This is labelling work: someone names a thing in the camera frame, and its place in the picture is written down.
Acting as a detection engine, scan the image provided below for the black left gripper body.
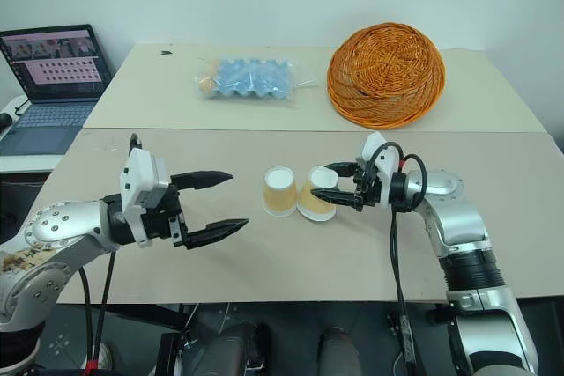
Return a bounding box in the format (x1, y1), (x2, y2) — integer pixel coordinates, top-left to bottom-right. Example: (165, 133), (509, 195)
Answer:
(141, 184), (189, 248)

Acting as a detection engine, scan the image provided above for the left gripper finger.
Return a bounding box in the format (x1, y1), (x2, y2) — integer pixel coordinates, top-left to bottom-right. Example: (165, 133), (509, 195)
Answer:
(182, 217), (251, 251)
(170, 170), (234, 193)

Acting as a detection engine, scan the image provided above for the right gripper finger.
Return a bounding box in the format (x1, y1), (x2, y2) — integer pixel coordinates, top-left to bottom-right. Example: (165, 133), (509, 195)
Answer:
(309, 188), (357, 209)
(323, 161), (358, 180)

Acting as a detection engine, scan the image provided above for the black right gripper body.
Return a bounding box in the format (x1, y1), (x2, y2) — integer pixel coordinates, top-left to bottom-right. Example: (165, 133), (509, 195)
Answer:
(351, 159), (382, 213)

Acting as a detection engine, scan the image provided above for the orange paper cup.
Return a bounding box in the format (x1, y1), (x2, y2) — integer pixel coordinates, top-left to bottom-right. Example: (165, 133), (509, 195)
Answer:
(297, 165), (340, 224)
(262, 166), (299, 218)

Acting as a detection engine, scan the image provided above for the orange wicker basket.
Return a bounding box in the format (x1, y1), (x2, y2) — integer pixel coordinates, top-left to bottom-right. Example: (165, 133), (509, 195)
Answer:
(326, 21), (447, 129)

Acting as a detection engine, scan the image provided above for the clear plastic bag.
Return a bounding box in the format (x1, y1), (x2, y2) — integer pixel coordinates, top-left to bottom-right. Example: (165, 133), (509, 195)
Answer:
(191, 57), (320, 109)

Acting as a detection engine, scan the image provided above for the blue egg tray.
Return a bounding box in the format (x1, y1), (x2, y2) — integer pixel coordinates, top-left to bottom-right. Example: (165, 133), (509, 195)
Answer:
(210, 58), (293, 100)

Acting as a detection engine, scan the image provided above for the dark rounded shape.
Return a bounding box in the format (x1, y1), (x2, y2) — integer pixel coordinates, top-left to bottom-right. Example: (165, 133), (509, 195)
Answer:
(195, 321), (271, 376)
(317, 327), (360, 376)

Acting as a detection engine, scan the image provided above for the white shoe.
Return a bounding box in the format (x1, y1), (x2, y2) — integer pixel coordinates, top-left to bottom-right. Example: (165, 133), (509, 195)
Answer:
(82, 342), (114, 372)

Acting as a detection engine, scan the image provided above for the dark grey laptop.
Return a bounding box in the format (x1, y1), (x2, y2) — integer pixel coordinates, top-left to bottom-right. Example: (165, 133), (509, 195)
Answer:
(0, 23), (114, 157)

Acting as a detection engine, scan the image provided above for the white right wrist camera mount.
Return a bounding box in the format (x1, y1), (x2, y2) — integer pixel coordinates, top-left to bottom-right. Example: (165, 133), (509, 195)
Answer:
(354, 131), (404, 209)

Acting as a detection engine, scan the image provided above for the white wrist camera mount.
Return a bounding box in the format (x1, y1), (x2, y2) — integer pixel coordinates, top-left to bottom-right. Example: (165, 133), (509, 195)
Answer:
(354, 131), (404, 209)
(118, 132), (172, 248)

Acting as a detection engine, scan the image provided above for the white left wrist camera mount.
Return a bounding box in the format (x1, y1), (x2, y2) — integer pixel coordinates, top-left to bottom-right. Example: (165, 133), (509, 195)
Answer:
(118, 132), (172, 248)

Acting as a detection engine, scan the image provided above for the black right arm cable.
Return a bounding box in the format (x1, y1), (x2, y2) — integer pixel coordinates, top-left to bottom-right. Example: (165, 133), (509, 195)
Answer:
(367, 142), (429, 376)

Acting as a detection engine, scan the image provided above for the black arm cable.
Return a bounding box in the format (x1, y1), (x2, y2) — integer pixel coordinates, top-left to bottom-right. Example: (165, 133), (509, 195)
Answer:
(78, 250), (118, 376)
(367, 142), (429, 376)

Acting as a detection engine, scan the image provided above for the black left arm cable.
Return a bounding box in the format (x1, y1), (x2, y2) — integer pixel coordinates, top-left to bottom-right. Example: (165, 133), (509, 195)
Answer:
(78, 250), (118, 376)

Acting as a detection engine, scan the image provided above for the black table frame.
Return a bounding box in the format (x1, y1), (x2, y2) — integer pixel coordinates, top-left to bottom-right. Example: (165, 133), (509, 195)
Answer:
(103, 302), (197, 331)

